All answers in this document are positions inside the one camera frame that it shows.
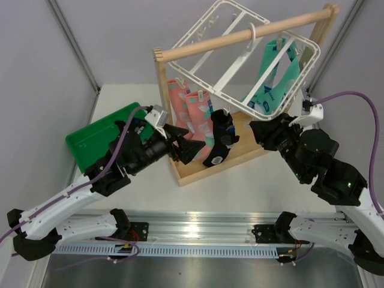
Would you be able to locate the white plastic clip hanger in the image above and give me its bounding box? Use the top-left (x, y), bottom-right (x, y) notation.
top-left (163, 1), bottom-right (321, 121)

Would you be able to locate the black sock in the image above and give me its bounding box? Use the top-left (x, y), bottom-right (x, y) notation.
top-left (114, 117), bottom-right (147, 134)
top-left (203, 109), bottom-right (240, 167)

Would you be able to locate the right green blue sock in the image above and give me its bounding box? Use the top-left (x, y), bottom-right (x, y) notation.
top-left (263, 42), bottom-right (300, 115)

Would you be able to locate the pink sock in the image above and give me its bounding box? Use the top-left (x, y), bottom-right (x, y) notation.
top-left (167, 77), bottom-right (194, 139)
top-left (185, 90), bottom-right (214, 161)

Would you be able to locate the aluminium frame post left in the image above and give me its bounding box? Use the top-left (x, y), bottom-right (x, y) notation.
top-left (45, 0), bottom-right (101, 95)

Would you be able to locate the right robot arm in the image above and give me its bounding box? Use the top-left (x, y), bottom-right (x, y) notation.
top-left (250, 113), bottom-right (383, 276)

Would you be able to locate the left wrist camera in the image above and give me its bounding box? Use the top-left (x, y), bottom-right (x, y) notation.
top-left (145, 104), bottom-right (169, 139)

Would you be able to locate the green blue sock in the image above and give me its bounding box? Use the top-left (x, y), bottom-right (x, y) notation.
top-left (247, 38), bottom-right (286, 113)
top-left (263, 42), bottom-right (300, 115)

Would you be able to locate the aluminium frame post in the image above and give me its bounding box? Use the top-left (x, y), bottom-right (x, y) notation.
top-left (45, 0), bottom-right (101, 95)
top-left (306, 0), bottom-right (367, 94)

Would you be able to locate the green plastic bin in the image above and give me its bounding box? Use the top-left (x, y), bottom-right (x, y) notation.
top-left (66, 102), bottom-right (154, 178)

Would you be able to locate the purple cable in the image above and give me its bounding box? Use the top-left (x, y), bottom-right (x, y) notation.
top-left (0, 105), bottom-right (151, 257)
top-left (311, 91), bottom-right (384, 215)

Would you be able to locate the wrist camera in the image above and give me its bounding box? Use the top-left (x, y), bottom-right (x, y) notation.
top-left (145, 104), bottom-right (169, 139)
top-left (289, 97), bottom-right (324, 128)

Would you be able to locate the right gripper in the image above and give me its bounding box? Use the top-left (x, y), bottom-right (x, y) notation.
top-left (248, 112), bottom-right (307, 181)

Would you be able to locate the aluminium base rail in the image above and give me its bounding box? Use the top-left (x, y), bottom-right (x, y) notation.
top-left (56, 209), bottom-right (358, 247)

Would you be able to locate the white slotted cable duct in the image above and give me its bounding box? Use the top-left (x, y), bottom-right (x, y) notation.
top-left (53, 243), bottom-right (278, 259)

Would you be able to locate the left green blue sock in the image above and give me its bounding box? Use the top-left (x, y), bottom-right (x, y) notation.
top-left (247, 38), bottom-right (286, 113)

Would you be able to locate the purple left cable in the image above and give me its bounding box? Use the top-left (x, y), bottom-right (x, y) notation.
top-left (0, 105), bottom-right (151, 257)

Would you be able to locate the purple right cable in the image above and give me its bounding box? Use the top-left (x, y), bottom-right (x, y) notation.
top-left (311, 91), bottom-right (384, 215)

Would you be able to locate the aluminium frame post right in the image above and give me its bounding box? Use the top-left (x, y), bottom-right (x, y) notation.
top-left (306, 0), bottom-right (367, 94)

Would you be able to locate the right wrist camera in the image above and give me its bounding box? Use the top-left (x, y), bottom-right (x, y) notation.
top-left (289, 97), bottom-right (324, 128)

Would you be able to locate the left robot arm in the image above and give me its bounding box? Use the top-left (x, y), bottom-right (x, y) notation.
top-left (7, 118), bottom-right (205, 261)

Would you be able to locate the wooden hanging rack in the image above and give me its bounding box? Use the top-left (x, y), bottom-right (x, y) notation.
top-left (152, 1), bottom-right (339, 186)

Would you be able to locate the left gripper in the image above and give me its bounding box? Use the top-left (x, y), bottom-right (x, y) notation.
top-left (129, 124), bottom-right (205, 175)

